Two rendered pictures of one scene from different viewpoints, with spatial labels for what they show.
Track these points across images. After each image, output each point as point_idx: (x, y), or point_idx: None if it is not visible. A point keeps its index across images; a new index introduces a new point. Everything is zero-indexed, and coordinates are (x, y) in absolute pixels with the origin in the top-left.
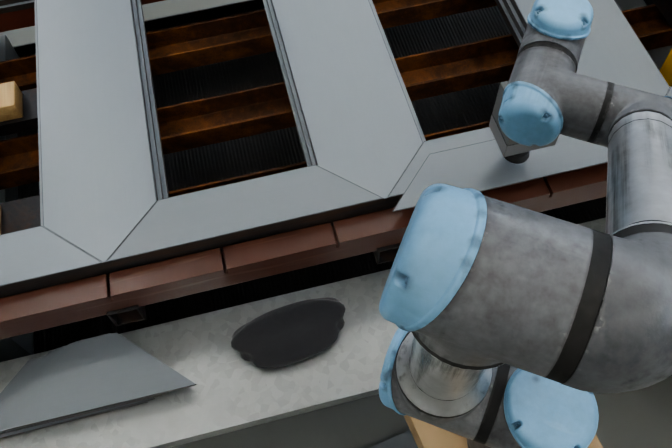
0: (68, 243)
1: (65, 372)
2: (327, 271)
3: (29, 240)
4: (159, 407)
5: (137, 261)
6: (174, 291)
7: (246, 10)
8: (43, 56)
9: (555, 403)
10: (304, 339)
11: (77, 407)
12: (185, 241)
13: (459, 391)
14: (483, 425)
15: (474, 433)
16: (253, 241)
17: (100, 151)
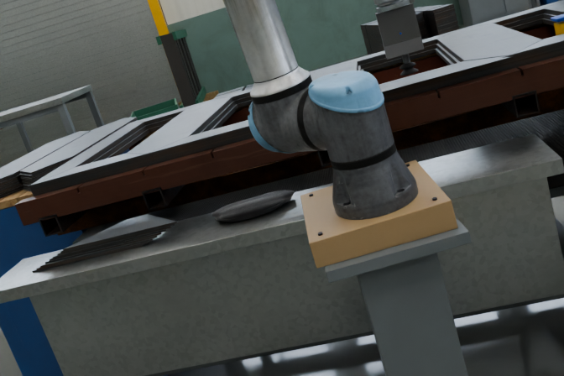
0: (133, 154)
1: (108, 229)
2: None
3: (116, 157)
4: (154, 245)
5: (165, 157)
6: (182, 174)
7: None
8: (169, 122)
9: (342, 78)
10: (257, 201)
11: (104, 237)
12: (193, 140)
13: (260, 49)
14: (299, 107)
15: (295, 119)
16: (234, 143)
17: (173, 133)
